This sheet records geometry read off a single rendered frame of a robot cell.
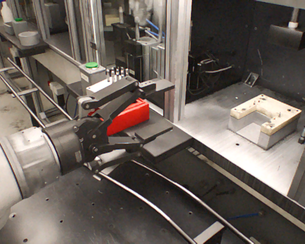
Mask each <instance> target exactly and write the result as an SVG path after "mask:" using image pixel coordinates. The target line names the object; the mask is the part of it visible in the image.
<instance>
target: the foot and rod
mask: <svg viewBox="0 0 305 244"><path fill-rule="evenodd" d="M301 10H302V9H299V8H294V7H293V9H292V13H291V17H290V21H289V22H287V21H282V22H278V23H275V24H271V25H270V30H269V35H268V40H267V43H271V44H274V45H278V46H282V47H285V48H288V49H292V50H295V51H300V50H302V49H304V48H305V26H303V25H301V24H298V21H299V18H300V14H301Z"/></svg>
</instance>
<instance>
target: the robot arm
mask: <svg viewBox="0 0 305 244"><path fill-rule="evenodd" d="M174 88H175V84H174V83H172V82H170V81H168V80H166V79H162V80H159V81H156V82H153V81H151V80H148V81H145V82H142V83H139V81H137V80H136V79H134V78H132V77H130V76H126V77H124V78H122V79H120V80H118V81H115V82H114V83H112V84H111V85H109V86H107V87H104V88H102V89H100V90H98V91H96V92H94V93H92V94H90V95H86V96H80V97H78V98H77V99H76V102H77V103H78V104H79V115H77V116H76V117H74V118H73V119H71V120H70V121H66V122H60V123H57V124H54V125H51V126H49V127H46V128H43V129H42V130H39V129H38V128H37V127H31V128H28V129H25V130H23V131H20V132H17V133H13V134H11V135H8V136H3V137H1V138H0V229H1V228H2V227H3V226H4V225H5V223H6V221H7V219H8V217H9V214H10V210H11V207H12V206H13V205H14V204H16V203H18V202H19V201H21V200H23V199H25V198H29V197H31V196H32V195H34V194H36V193H38V192H40V191H42V190H45V189H47V188H49V187H51V186H54V185H56V184H57V183H58V182H59V180H60V175H61V176H63V175H65V174H67V173H70V172H72V171H74V170H77V169H79V168H81V167H82V166H83V165H84V163H87V164H86V165H87V167H88V168H89V169H90V170H91V171H92V172H93V173H94V174H98V173H99V172H101V171H102V170H104V169H105V168H108V167H111V166H114V165H117V164H120V163H123V162H126V161H129V160H132V159H135V158H139V157H140V156H141V154H142V153H141V148H142V147H143V146H144V145H145V144H147V143H149V142H151V141H154V140H155V139H156V137H158V136H160V135H162V134H165V133H167V132H168V131H170V130H172V129H173V126H172V125H171V124H169V123H168V122H166V121H165V120H162V121H160V122H157V123H155V124H153V125H150V126H147V127H145V128H143V129H140V130H138V131H136V132H135V136H136V137H135V136H134V135H133V136H132V137H108V136H107V131H108V127H109V126H110V125H111V124H112V120H113V119H114V118H115V117H117V116H118V115H119V114H120V113H122V112H123V111H124V110H125V109H126V108H127V107H128V106H130V105H131V104H132V103H133V102H134V101H135V100H137V99H138V98H141V99H142V100H145V99H148V98H150V97H153V96H155V95H158V94H160V93H163V92H166V91H169V90H172V89H174ZM108 102H109V103H108ZM107 103H108V104H107ZM105 104H107V105H106V106H105V107H103V109H99V110H97V111H96V112H95V113H94V114H92V115H91V116H90V115H88V113H89V112H94V111H95V108H97V107H100V106H102V105H105ZM100 118H102V119H103V121H102V120H101V119H100ZM113 150H116V151H113ZM100 152H108V153H105V154H101V155H99V156H98V154H99V153H100Z"/></svg>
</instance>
